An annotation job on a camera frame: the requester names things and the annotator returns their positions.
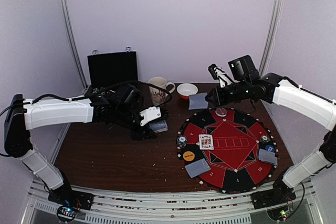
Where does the blue playing card deck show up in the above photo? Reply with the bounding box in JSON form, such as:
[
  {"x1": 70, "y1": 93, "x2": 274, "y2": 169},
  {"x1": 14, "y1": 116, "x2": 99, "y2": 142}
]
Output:
[{"x1": 149, "y1": 120, "x2": 168, "y2": 133}]

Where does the three of spades card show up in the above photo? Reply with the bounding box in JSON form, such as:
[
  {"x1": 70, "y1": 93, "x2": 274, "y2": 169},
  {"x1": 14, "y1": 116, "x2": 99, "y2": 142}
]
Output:
[{"x1": 188, "y1": 93, "x2": 208, "y2": 110}]

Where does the green white chip stack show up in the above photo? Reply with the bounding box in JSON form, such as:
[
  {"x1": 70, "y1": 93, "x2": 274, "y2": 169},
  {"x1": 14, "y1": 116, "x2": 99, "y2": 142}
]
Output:
[
  {"x1": 176, "y1": 135, "x2": 187, "y2": 148},
  {"x1": 260, "y1": 135, "x2": 271, "y2": 144}
]

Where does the king of diamonds card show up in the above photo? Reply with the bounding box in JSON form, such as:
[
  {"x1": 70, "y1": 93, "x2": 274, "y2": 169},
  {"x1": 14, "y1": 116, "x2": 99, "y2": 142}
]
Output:
[{"x1": 198, "y1": 134, "x2": 214, "y2": 150}]

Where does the blue small blind button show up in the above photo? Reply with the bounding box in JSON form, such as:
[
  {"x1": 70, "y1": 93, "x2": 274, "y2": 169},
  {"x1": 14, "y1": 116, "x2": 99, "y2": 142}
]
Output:
[{"x1": 265, "y1": 145, "x2": 275, "y2": 153}]

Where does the dealt blue cards pile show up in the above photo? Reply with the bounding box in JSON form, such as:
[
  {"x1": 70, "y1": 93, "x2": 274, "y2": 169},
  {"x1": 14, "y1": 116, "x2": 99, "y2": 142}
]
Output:
[
  {"x1": 185, "y1": 159, "x2": 211, "y2": 178},
  {"x1": 258, "y1": 149, "x2": 278, "y2": 166}
]

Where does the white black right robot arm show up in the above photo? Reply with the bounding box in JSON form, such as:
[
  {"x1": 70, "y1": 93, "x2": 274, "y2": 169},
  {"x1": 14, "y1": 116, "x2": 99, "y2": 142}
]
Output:
[{"x1": 205, "y1": 55, "x2": 335, "y2": 204}]

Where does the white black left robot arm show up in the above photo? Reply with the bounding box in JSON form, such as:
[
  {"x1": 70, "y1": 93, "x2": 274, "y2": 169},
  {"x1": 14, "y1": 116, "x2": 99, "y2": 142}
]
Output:
[{"x1": 1, "y1": 81, "x2": 172, "y2": 205}]

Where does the clear red dealer button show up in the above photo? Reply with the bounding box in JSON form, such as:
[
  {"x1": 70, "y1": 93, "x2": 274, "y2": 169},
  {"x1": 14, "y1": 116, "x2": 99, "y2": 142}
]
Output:
[{"x1": 215, "y1": 108, "x2": 227, "y2": 117}]

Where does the tall ceramic seashell mug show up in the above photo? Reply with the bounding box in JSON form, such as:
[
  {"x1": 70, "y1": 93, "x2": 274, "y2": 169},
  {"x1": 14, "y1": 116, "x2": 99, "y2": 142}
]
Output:
[{"x1": 148, "y1": 77, "x2": 175, "y2": 106}]

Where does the black poker chip case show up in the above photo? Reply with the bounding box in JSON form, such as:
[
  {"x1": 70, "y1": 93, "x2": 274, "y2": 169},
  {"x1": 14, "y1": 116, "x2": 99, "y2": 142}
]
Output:
[{"x1": 87, "y1": 51, "x2": 139, "y2": 93}]

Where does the orange white small bowl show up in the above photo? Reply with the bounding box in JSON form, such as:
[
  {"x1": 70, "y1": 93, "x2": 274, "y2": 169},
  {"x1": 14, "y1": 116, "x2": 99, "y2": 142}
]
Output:
[{"x1": 176, "y1": 83, "x2": 198, "y2": 100}]

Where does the round red black poker mat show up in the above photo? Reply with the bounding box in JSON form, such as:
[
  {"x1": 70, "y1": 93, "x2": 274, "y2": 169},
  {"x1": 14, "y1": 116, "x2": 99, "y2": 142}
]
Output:
[{"x1": 177, "y1": 108, "x2": 278, "y2": 194}]

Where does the orange big blind button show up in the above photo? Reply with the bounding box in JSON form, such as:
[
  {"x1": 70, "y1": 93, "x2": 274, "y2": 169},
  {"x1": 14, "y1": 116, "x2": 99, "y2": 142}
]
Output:
[{"x1": 183, "y1": 151, "x2": 195, "y2": 162}]

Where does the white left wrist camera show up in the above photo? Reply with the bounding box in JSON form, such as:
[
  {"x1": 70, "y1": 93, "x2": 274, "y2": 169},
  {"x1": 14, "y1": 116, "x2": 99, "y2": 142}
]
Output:
[{"x1": 140, "y1": 106, "x2": 161, "y2": 126}]

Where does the right aluminium frame post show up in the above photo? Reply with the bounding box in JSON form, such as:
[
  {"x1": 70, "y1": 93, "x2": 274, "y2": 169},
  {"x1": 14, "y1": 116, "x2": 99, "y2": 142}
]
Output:
[{"x1": 259, "y1": 0, "x2": 284, "y2": 76}]

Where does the aluminium frame post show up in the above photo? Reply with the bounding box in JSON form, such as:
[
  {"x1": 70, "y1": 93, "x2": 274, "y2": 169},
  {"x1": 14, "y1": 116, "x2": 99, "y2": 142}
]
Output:
[
  {"x1": 60, "y1": 0, "x2": 88, "y2": 90},
  {"x1": 259, "y1": 0, "x2": 284, "y2": 76}
]

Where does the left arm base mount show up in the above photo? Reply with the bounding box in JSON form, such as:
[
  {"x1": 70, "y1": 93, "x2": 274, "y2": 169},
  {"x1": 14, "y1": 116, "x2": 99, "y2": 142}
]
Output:
[{"x1": 48, "y1": 191, "x2": 94, "y2": 222}]

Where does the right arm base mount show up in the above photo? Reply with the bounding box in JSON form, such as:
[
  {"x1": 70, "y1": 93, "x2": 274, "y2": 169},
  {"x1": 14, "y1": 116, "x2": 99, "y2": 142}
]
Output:
[{"x1": 251, "y1": 189, "x2": 296, "y2": 222}]

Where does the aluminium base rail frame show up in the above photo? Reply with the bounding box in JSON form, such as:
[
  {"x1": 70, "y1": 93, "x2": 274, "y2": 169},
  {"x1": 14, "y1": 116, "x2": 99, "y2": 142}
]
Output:
[{"x1": 19, "y1": 179, "x2": 325, "y2": 223}]

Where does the left aluminium frame post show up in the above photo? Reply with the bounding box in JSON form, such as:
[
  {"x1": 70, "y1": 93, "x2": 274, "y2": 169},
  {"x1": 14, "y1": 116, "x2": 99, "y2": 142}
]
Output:
[{"x1": 60, "y1": 0, "x2": 88, "y2": 90}]

